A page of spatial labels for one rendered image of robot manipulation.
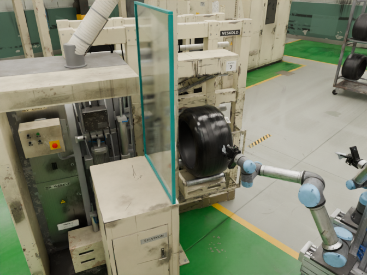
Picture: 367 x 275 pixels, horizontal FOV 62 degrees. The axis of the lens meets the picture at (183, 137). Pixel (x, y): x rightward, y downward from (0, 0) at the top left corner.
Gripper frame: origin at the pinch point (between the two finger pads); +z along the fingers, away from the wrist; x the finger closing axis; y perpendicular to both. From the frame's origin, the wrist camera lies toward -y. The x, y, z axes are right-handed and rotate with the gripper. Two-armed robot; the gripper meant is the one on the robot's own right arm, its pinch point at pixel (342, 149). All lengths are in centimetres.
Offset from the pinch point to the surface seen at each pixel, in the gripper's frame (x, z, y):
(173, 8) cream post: -122, 22, -128
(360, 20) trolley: 337, 326, -3
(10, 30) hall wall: -378, 885, -34
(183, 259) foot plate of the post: -146, 19, 86
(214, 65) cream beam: -87, 50, -78
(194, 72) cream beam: -104, 50, -77
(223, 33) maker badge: -63, 83, -93
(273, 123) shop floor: 98, 250, 121
